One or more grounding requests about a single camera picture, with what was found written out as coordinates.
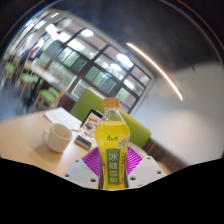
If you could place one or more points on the long linear ceiling light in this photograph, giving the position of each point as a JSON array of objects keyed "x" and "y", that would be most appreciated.
[{"x": 156, "y": 70}]

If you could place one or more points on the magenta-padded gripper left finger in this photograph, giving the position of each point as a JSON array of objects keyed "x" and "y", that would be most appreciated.
[{"x": 78, "y": 171}]

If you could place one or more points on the wooden chairs with green seats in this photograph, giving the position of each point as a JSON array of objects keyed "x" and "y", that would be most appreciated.
[{"x": 45, "y": 95}]

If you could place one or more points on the round white pendant lamp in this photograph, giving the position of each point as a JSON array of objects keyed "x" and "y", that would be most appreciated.
[{"x": 125, "y": 60}]

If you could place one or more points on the white paper sheet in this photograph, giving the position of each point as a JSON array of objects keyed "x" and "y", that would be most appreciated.
[{"x": 61, "y": 116}]

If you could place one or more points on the green upholstered bench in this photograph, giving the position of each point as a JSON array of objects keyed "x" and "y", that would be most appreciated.
[{"x": 86, "y": 105}]

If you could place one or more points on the yellow drink bottle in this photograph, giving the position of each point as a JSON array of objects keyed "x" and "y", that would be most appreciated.
[{"x": 112, "y": 133}]

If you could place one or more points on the large black-framed grid window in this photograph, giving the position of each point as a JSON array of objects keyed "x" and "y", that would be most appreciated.
[{"x": 93, "y": 71}]

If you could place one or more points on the small dark flat device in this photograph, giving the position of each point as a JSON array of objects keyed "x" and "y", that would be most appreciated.
[{"x": 82, "y": 142}]

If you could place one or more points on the white mug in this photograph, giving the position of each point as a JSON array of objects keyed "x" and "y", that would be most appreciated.
[{"x": 58, "y": 137}]

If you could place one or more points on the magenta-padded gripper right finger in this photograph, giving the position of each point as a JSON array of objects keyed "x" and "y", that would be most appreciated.
[{"x": 148, "y": 170}]

